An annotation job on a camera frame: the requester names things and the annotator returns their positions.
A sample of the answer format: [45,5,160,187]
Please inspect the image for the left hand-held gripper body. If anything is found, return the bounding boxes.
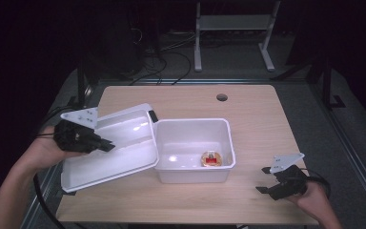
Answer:
[53,107,104,154]

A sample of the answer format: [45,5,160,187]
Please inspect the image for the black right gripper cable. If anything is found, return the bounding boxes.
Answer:
[299,167,332,199]

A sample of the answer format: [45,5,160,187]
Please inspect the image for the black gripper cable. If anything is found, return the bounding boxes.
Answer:
[32,106,77,229]
[299,167,332,199]

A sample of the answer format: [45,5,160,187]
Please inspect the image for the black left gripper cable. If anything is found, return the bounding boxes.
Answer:
[32,106,77,229]

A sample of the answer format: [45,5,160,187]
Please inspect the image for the round snack with red label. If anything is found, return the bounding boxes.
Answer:
[200,151,223,168]

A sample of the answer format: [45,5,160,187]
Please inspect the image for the aluminium frame rail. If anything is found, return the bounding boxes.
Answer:
[308,83,366,223]
[18,84,101,229]
[98,77,309,86]

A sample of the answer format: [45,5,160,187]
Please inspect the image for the white metal stand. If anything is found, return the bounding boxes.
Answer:
[193,0,282,73]

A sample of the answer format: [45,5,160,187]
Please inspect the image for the white tray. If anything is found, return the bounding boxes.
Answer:
[60,108,160,194]

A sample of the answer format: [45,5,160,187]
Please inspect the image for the black floor cables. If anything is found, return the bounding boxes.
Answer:
[128,28,196,86]

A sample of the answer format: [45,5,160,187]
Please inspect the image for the white plastic storage box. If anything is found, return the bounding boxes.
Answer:
[152,117,236,184]

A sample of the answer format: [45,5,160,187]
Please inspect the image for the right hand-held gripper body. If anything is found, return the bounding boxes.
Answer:
[270,152,309,201]

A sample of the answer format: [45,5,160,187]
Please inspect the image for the person's left hand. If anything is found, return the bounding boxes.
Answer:
[25,125,87,171]

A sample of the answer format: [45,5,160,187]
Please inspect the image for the black upright stand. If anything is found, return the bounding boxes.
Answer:
[322,58,347,111]
[66,60,92,111]

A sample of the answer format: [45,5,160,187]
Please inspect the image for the person's right hand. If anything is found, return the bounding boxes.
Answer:
[287,182,332,218]

